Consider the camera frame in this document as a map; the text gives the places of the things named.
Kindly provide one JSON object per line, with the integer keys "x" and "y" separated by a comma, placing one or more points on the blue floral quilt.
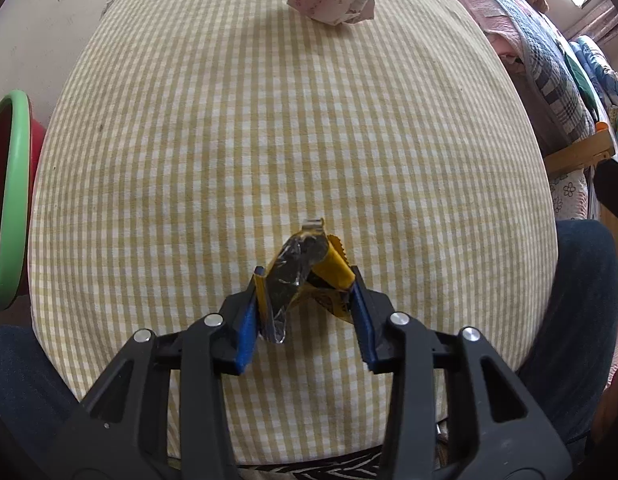
{"x": 601, "y": 75}

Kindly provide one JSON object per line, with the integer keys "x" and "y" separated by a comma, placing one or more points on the red bin with green rim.
{"x": 9, "y": 200}

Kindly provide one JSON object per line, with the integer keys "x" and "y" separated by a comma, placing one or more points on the white floral cloth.
{"x": 569, "y": 195}

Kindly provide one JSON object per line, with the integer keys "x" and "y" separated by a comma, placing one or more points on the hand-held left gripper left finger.
{"x": 246, "y": 330}

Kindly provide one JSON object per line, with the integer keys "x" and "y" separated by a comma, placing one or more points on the wooden bed rail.
{"x": 579, "y": 152}

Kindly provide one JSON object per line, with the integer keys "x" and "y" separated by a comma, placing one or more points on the yellow wrapper with silver lining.
{"x": 299, "y": 275}

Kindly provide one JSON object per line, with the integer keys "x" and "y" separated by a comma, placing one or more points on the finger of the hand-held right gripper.
{"x": 616, "y": 195}

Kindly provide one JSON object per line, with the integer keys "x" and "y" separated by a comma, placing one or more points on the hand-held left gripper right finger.
{"x": 366, "y": 325}

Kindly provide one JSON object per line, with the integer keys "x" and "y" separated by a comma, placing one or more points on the person's right leg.
{"x": 574, "y": 310}

